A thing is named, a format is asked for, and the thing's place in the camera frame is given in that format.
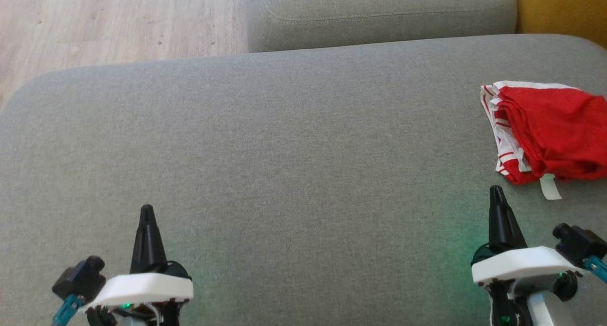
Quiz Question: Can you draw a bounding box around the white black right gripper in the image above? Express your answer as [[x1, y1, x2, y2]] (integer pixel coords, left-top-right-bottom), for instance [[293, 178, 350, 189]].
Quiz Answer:
[[470, 185, 584, 286]]

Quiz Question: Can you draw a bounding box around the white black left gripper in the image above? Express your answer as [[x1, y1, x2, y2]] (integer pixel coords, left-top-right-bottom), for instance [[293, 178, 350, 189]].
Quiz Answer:
[[85, 204, 194, 311]]

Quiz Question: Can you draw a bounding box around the red white numbered jersey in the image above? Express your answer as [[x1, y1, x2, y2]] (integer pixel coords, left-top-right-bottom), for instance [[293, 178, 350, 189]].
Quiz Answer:
[[480, 81, 607, 201]]

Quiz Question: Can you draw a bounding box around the grey fabric sofa seat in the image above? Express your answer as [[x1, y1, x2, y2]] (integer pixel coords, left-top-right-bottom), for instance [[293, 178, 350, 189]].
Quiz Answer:
[[0, 34, 607, 326]]

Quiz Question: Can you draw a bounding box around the mustard yellow cushion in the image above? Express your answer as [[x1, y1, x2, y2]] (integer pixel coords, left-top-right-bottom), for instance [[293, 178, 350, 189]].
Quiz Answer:
[[513, 0, 607, 50]]

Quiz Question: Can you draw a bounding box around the grey sofa cushion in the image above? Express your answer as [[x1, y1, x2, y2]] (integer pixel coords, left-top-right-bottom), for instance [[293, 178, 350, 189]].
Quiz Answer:
[[246, 0, 518, 53]]

